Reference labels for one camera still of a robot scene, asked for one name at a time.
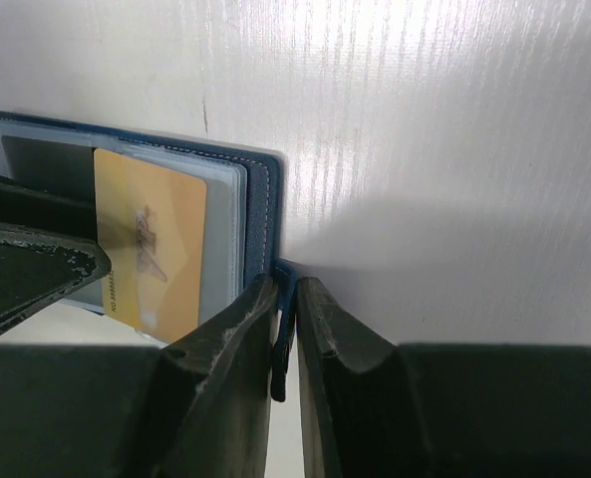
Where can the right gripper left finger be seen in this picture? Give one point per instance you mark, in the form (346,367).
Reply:
(197,408)

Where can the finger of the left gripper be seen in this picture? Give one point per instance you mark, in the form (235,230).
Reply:
(23,206)
(39,268)

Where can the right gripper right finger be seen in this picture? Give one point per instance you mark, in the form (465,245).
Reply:
(370,408)

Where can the gold credit card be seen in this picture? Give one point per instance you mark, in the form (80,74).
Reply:
(150,222)

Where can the blue card holder wallet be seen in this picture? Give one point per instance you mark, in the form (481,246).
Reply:
(243,210)

